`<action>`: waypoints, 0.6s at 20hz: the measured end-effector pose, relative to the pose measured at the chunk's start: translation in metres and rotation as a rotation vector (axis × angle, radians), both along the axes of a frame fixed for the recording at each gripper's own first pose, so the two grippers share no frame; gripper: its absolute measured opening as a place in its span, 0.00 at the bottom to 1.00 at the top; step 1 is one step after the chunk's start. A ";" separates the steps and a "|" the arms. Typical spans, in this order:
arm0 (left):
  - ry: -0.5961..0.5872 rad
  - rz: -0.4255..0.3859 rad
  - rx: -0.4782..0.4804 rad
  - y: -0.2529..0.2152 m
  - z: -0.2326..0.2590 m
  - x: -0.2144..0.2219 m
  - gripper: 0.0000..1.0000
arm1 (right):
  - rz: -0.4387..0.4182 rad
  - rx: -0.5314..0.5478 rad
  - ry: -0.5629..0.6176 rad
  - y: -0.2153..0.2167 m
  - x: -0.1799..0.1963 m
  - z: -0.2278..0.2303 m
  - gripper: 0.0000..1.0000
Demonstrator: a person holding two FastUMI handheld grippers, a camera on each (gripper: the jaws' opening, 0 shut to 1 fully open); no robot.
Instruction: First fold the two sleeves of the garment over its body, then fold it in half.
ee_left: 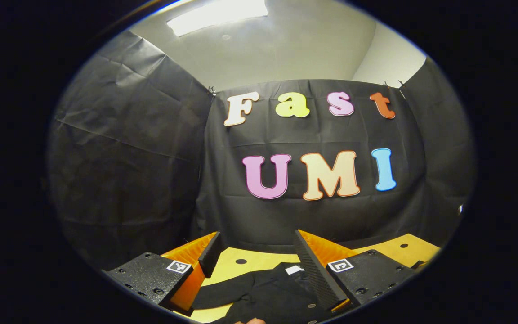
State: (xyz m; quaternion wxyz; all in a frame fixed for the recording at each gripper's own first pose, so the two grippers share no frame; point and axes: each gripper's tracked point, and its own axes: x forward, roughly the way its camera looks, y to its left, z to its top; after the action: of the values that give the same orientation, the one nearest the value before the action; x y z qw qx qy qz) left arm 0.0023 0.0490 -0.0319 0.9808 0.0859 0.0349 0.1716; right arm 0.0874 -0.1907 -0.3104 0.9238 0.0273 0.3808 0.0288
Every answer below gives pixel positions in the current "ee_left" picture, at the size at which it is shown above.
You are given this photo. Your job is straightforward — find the black button-up garment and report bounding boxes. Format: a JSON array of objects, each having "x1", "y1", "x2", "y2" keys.
[{"x1": 192, "y1": 262, "x2": 331, "y2": 324}]

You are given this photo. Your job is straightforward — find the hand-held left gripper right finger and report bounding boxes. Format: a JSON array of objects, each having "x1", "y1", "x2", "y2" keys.
[{"x1": 293, "y1": 229, "x2": 419, "y2": 313}]

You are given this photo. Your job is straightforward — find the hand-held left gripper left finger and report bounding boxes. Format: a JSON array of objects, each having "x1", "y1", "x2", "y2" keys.
[{"x1": 102, "y1": 231, "x2": 223, "y2": 315}]

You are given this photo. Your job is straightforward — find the black backdrop cloth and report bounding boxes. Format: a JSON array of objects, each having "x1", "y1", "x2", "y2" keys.
[{"x1": 47, "y1": 29, "x2": 475, "y2": 270}]

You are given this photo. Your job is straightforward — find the rectangular ceiling light panel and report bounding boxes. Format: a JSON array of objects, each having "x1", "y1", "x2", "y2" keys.
[{"x1": 167, "y1": 0, "x2": 268, "y2": 36}]

